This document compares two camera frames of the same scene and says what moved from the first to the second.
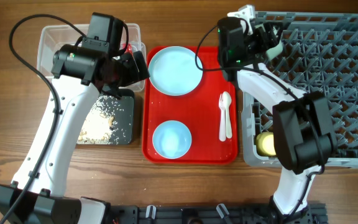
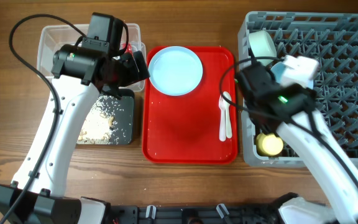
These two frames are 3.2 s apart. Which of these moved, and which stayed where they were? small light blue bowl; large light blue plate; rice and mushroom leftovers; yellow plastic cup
Moved: small light blue bowl
Stayed: large light blue plate; rice and mushroom leftovers; yellow plastic cup
